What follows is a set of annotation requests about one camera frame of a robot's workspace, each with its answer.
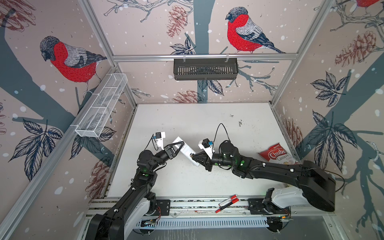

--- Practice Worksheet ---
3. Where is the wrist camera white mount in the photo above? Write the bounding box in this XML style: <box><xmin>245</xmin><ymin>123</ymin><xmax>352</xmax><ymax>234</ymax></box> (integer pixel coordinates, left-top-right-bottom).
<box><xmin>198</xmin><ymin>139</ymin><xmax>215</xmax><ymax>159</ymax></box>
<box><xmin>152</xmin><ymin>132</ymin><xmax>166</xmax><ymax>150</ymax></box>

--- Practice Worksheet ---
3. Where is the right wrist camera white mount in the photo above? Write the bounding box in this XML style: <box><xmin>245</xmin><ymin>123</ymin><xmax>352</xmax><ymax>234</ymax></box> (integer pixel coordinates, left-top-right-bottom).
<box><xmin>198</xmin><ymin>139</ymin><xmax>215</xmax><ymax>159</ymax></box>

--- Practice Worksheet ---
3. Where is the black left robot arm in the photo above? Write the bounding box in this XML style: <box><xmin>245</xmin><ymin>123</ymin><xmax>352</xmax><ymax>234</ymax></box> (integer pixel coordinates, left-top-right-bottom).
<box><xmin>85</xmin><ymin>141</ymin><xmax>185</xmax><ymax>240</ymax></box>

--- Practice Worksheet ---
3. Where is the red marker pen lower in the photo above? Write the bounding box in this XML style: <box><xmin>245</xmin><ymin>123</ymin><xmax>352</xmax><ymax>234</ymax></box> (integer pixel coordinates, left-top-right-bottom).
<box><xmin>215</xmin><ymin>198</ymin><xmax>239</xmax><ymax>214</ymax></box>

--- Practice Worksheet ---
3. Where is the red marker pen upper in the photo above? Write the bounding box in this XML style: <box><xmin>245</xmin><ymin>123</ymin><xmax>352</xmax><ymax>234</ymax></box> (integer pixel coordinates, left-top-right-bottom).
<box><xmin>219</xmin><ymin>195</ymin><xmax>238</xmax><ymax>207</ymax></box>

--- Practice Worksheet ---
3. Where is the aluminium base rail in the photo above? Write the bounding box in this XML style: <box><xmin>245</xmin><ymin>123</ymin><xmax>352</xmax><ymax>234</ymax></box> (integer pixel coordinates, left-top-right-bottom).
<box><xmin>83</xmin><ymin>196</ymin><xmax>335</xmax><ymax>230</ymax></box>

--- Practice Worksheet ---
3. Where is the red chips bag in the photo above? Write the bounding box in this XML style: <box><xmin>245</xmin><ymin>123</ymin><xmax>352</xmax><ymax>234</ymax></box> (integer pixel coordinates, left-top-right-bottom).
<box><xmin>259</xmin><ymin>143</ymin><xmax>298</xmax><ymax>165</ymax></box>

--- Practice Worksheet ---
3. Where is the black right camera cable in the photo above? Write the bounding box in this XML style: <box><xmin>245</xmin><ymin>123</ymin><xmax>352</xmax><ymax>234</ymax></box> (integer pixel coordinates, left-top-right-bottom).
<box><xmin>212</xmin><ymin>122</ymin><xmax>232</xmax><ymax>145</ymax></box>

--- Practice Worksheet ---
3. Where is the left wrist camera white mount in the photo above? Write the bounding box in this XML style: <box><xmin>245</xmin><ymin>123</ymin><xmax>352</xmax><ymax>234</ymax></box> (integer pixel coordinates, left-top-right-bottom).
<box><xmin>152</xmin><ymin>132</ymin><xmax>166</xmax><ymax>150</ymax></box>

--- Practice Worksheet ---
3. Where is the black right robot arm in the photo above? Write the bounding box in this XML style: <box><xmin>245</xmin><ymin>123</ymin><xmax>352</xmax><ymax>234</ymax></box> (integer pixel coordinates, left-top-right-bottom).
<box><xmin>191</xmin><ymin>140</ymin><xmax>336</xmax><ymax>213</ymax></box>

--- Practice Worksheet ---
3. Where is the aluminium frame corner post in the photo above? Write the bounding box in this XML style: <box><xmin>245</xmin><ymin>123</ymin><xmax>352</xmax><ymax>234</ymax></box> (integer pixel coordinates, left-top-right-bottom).
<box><xmin>77</xmin><ymin>0</ymin><xmax>139</xmax><ymax>108</ymax></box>

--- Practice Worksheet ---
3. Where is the black wall basket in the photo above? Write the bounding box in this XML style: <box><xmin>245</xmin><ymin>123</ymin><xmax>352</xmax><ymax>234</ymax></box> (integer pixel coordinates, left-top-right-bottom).
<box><xmin>174</xmin><ymin>58</ymin><xmax>239</xmax><ymax>81</ymax></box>

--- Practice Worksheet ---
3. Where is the aluminium horizontal crossbar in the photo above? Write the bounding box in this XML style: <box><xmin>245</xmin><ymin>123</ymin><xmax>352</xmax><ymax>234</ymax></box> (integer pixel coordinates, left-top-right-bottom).
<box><xmin>112</xmin><ymin>53</ymin><xmax>299</xmax><ymax>63</ymax></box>

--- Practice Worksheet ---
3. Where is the white wire mesh basket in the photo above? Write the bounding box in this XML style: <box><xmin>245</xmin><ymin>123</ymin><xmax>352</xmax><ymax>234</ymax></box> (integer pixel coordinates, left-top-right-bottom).
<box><xmin>75</xmin><ymin>73</ymin><xmax>128</xmax><ymax>138</ymax></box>

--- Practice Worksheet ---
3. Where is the red marker pen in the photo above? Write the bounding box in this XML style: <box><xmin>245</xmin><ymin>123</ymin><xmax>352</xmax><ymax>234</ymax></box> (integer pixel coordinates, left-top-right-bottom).
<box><xmin>215</xmin><ymin>198</ymin><xmax>239</xmax><ymax>214</ymax></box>
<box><xmin>219</xmin><ymin>195</ymin><xmax>238</xmax><ymax>207</ymax></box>

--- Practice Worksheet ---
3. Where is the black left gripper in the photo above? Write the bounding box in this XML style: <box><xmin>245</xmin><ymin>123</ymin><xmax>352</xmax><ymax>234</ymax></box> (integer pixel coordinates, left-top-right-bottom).
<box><xmin>149</xmin><ymin>142</ymin><xmax>183</xmax><ymax>173</ymax></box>

